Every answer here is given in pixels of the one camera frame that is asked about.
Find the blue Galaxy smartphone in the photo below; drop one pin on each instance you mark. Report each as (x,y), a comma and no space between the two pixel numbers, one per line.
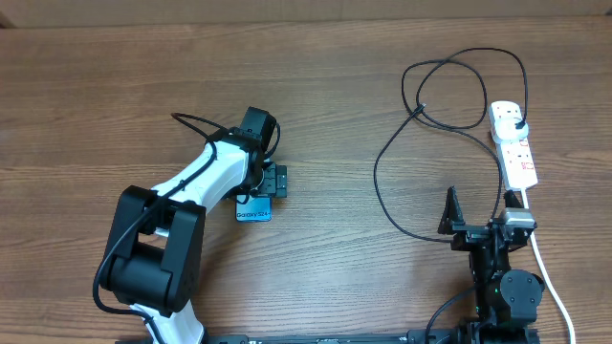
(254,210)

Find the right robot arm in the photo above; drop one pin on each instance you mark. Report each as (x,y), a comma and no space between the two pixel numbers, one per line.
(506,299)

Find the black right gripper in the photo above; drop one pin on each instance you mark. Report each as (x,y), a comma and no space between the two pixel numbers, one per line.
(468,235)

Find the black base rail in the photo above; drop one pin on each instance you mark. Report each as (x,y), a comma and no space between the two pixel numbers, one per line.
(411,337)

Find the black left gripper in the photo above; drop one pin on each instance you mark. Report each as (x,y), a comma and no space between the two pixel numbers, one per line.
(274,182)

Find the white power strip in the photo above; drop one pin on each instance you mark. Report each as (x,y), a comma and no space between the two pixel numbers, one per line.
(518,168)

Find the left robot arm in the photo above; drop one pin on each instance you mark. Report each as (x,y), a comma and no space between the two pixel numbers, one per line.
(151,264)

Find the white charger plug adapter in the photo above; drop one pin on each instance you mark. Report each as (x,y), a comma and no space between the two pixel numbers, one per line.
(508,129)

